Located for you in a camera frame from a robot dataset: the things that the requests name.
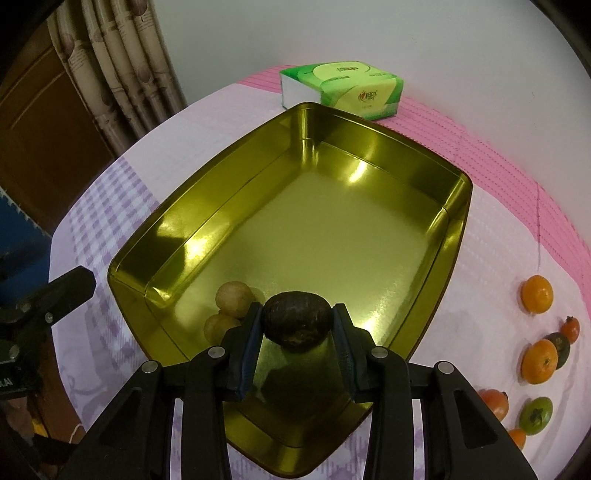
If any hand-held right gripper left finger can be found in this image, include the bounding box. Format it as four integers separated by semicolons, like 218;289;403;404
58;302;266;480

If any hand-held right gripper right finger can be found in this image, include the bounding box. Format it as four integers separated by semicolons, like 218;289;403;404
331;302;539;480

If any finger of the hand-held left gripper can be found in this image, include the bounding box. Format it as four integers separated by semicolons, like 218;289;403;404
0;267;97;341

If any dark brown avocado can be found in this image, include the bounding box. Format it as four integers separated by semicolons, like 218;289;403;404
263;291;334;355

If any gold metal tin box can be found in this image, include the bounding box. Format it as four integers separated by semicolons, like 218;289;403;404
107;102;474;478

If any orange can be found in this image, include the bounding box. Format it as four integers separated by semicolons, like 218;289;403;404
521;339;558;385
521;274;554;315

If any small yellow longan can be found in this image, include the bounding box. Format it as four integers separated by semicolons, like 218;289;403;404
204;313;243;344
216;281;254;320

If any blue object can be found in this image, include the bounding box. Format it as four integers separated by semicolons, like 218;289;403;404
0;187;52;278

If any red tomato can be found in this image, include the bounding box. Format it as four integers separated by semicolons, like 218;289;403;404
478;388;509;422
560;315;581;344

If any brown wooden door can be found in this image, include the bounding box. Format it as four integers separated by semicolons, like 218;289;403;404
0;18;116;232

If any green tomato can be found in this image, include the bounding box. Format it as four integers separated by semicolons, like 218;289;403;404
518;396;554;435

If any dark green avocado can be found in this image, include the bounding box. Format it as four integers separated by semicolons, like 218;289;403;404
547;332;571;370

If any green tissue pack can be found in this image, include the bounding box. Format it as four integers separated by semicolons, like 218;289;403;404
279;61;405;121

